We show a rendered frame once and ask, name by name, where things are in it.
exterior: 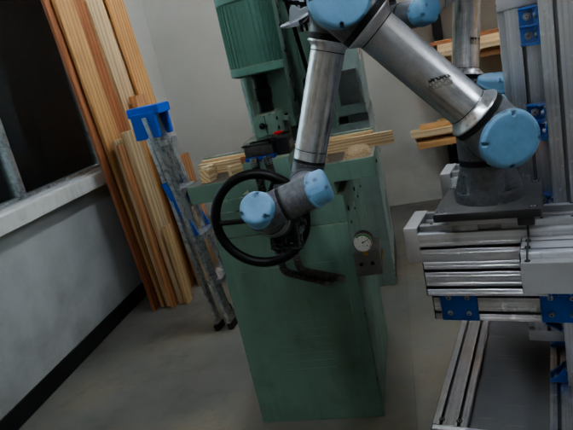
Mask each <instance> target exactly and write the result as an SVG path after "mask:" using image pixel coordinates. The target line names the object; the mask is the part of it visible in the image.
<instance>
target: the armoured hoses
mask: <svg viewBox="0 0 573 430"><path fill-rule="evenodd" d="M263 162H264V165H265V166H266V169H267V170H269V171H274V172H275V168H274V166H273V160H272V156H271V155H267V156H264V157H263ZM250 163H251V167H252V169H261V168H260V164H259V160H258V157H257V158H253V159H250ZM255 180H256V181H255V182H256V185H257V186H258V191H261V192H264V193H267V192H266V188H265V185H264V180H263V179H255ZM299 255H300V254H299V253H298V254H297V255H296V256H294V257H293V258H292V259H293V261H294V265H295V268H297V270H298V271H297V270H296V271H295V270H290V269H288V268H287V265H286V262H285V263H283V264H279V268H280V271H281V273H282V274H283V275H285V276H287V277H291V278H294V279H295V278H296V279H300V280H303V281H307V282H313V283H316V284H319V285H320V284H321V285H323V286H327V287H330V288H331V287H332V286H333V281H336V282H342V283H344V282H345V279H346V275H342V274H338V273H337V274H336V273H332V272H327V271H323V270H315V269H311V268H307V267H305V266H303V264H302V262H301V261H302V260H301V258H300V256H299Z"/></svg>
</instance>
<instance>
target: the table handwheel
mask: <svg viewBox="0 0 573 430"><path fill-rule="evenodd" d="M251 179H264V180H268V181H271V182H270V185H269V189H268V191H267V192H269V191H270V190H272V189H273V186H274V185H275V184H281V183H289V182H290V180H289V179H288V178H286V177H284V176H282V175H281V174H279V173H277V172H274V171H269V170H264V169H250V170H245V171H241V172H238V173H236V174H234V175H233V176H232V177H230V178H228V179H227V180H226V181H225V182H224V183H223V184H222V185H221V186H220V187H219V189H218V190H217V192H216V194H215V196H214V198H213V201H212V204H211V225H212V228H213V231H214V233H215V236H216V238H217V239H218V241H219V243H220V244H221V245H222V247H223V248H224V249H225V250H226V251H227V252H228V253H229V254H230V255H231V256H233V257H234V258H236V259H238V260H239V261H241V262H243V263H245V264H249V265H253V266H258V267H270V266H276V265H279V264H283V263H285V262H286V261H288V260H290V259H292V258H293V257H294V256H296V255H297V254H298V253H299V252H300V250H301V249H302V248H300V249H295V250H293V249H291V248H284V249H281V250H282V252H283V253H281V254H278V255H276V256H273V257H267V258H261V257H255V256H252V255H250V254H247V253H244V252H242V251H241V250H240V249H239V248H237V247H236V246H235V245H234V244H233V243H232V242H231V241H230V240H229V239H228V237H227V236H226V234H225V233H224V230H223V226H225V225H232V224H246V222H244V220H243V219H242V218H237V219H228V220H221V207H222V203H223V200H224V198H225V196H226V194H227V193H228V192H229V191H230V190H231V189H232V188H233V187H234V186H235V185H237V184H238V183H242V182H244V181H246V180H251ZM302 217H303V218H305V219H306V223H307V225H305V226H304V227H305V230H304V232H303V240H304V244H305V242H306V241H307V239H308V236H309V233H310V212H307V213H305V214H303V215H302Z"/></svg>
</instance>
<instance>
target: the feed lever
mask: <svg viewBox="0 0 573 430"><path fill-rule="evenodd" d="M284 3H285V6H286V11H287V14H288V17H289V9H290V8H291V7H290V4H289V1H288V0H284ZM292 30H293V33H294V37H295V39H296V42H297V45H298V50H299V53H300V55H301V59H302V62H303V64H304V70H305V72H306V74H307V68H308V64H307V61H306V58H305V55H304V50H303V47H302V44H301V41H300V38H299V35H298V30H297V27H296V26H295V27H292Z"/></svg>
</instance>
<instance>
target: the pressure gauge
mask: <svg viewBox="0 0 573 430"><path fill-rule="evenodd" d="M363 241H365V242H363ZM362 242H363V243H362ZM352 245H353V247H354V248H355V249H356V250H357V251H358V252H361V253H363V255H368V251H369V250H371V248H372V247H373V235H372V234H371V233H370V232H369V231H367V230H359V231H357V232H356V233H355V234H354V237H353V240H352Z"/></svg>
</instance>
